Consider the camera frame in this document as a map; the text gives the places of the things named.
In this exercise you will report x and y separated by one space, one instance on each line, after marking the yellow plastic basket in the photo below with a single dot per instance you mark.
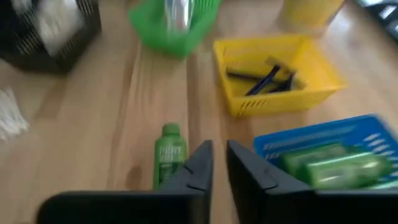
280 104

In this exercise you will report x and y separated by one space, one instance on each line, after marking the green travel bottle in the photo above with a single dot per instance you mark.
348 171
298 161
385 185
169 152

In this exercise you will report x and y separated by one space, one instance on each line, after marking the green plastic basket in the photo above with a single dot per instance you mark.
149 34

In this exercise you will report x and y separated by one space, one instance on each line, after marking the black table frame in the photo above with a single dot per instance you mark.
382 12

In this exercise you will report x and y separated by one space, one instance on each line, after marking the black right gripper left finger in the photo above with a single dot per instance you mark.
196 174

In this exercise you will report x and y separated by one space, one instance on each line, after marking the Lysol wipes canister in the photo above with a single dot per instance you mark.
311 12

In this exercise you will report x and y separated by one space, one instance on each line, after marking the blue plastic basket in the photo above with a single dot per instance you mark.
311 133

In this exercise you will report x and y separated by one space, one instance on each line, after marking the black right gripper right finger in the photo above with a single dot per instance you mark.
264 196

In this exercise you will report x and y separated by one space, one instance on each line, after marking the black plastic basket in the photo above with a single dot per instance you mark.
77 56

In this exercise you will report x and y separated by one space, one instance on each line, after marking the bagged white vanity pack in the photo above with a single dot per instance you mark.
56 25
11 115

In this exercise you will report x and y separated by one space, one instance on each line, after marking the bagged blue toothbrush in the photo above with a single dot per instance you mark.
179 14

